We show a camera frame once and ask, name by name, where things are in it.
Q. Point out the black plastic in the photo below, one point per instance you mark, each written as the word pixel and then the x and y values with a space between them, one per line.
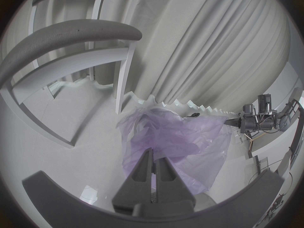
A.
pixel 195 114

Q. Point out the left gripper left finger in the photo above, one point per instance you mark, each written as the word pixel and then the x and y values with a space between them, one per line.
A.
pixel 133 193

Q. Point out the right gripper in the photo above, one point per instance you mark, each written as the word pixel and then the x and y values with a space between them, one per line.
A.
pixel 248 125

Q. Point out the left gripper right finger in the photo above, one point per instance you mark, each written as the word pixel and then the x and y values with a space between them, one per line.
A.
pixel 177 191

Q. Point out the white curtain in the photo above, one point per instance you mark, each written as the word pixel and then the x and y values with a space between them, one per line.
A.
pixel 213 44

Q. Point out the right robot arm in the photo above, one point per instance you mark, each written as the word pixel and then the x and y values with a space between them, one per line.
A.
pixel 283 122

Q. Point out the grey white chair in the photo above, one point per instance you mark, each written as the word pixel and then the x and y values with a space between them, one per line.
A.
pixel 71 32

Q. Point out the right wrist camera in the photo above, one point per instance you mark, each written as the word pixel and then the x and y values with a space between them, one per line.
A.
pixel 249 109

